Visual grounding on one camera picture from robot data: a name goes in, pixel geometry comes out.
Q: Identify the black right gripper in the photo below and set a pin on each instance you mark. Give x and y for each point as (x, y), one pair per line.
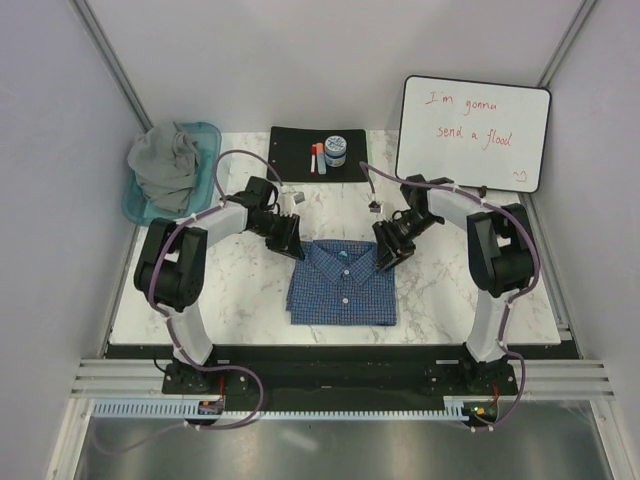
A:
(390, 249)

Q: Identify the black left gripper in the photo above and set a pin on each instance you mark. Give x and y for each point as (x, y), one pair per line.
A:
(289, 241)

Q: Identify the blue checkered long sleeve shirt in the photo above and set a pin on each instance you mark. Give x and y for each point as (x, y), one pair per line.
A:
(337, 284)

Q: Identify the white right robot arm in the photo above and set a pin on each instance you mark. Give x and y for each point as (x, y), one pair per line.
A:
(502, 258)

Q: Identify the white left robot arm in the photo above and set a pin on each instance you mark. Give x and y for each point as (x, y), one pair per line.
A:
(171, 268)

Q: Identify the black clipboard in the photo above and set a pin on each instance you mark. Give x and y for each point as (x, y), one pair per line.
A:
(290, 151)

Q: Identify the red marker pen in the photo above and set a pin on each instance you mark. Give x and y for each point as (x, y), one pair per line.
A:
(313, 159)

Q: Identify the blue lidded small jar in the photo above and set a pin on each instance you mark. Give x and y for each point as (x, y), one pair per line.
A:
(335, 148)

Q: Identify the teal plastic bin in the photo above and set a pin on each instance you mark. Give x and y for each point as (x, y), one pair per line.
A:
(139, 210)

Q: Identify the grey crumpled shirt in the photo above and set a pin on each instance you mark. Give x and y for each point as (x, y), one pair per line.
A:
(165, 161)

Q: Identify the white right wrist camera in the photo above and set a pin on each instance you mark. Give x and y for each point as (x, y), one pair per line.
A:
(376, 207)

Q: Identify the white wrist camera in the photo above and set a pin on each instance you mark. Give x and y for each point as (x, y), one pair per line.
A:
(376, 207)
(290, 200)

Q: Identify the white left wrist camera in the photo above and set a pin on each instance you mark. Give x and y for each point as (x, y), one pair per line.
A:
(290, 200)

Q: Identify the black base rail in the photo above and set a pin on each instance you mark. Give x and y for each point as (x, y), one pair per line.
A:
(332, 377)

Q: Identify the white whiteboard black frame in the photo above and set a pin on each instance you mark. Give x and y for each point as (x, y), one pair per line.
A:
(476, 134)

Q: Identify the aluminium extrusion frame rail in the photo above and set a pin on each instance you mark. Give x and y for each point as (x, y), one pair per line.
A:
(545, 379)

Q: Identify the white slotted cable duct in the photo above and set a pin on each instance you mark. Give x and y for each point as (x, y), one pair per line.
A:
(204, 410)

